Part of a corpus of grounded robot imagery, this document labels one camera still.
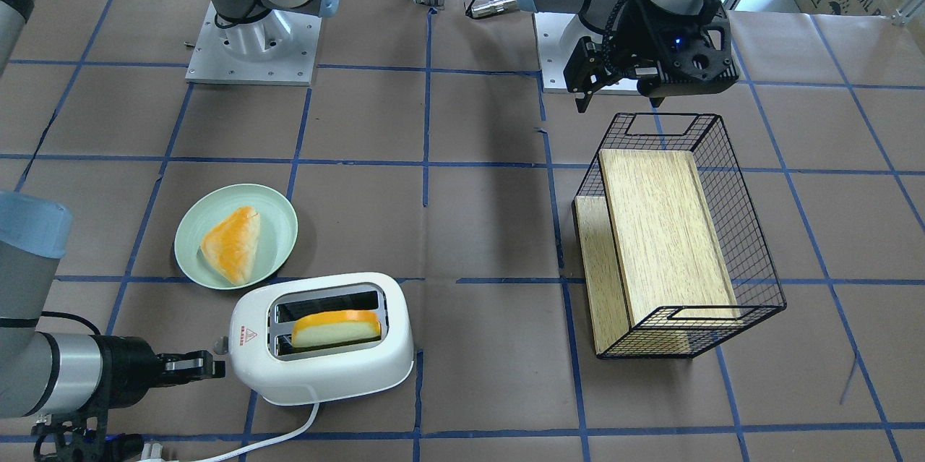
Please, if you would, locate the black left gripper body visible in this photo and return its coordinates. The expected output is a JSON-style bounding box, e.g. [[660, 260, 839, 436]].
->
[[591, 28, 661, 95]]

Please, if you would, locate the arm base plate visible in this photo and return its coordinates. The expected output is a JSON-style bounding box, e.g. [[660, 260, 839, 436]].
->
[[534, 12, 602, 94], [185, 5, 323, 87]]

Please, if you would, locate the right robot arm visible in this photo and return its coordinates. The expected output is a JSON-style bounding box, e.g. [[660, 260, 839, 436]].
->
[[2, 0, 340, 419]]

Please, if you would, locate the wooden board in basket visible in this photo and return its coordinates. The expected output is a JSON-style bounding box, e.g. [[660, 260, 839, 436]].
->
[[574, 149, 741, 359]]

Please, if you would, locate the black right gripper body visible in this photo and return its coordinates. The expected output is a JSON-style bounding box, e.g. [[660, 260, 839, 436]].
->
[[90, 335, 165, 413]]

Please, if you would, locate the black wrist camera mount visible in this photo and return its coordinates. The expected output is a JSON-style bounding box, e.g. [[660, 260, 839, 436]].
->
[[637, 7, 739, 108]]

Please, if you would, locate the bread slice in toaster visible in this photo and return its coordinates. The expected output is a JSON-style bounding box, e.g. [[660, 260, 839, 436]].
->
[[291, 309, 382, 348]]

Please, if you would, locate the white toaster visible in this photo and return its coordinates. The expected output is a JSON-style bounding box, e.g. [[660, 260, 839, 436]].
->
[[229, 272, 414, 406]]

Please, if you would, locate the black wire basket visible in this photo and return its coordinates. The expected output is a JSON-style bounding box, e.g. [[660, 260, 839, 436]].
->
[[574, 113, 787, 359]]

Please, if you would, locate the light green plate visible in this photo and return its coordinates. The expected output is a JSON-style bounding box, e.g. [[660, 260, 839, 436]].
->
[[173, 183, 298, 288]]

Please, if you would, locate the triangular bread on plate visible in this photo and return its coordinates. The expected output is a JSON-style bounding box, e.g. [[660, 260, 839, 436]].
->
[[199, 205, 262, 286]]

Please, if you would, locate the white toaster power cable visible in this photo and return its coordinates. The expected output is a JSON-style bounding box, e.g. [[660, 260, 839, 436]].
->
[[141, 401, 320, 462]]

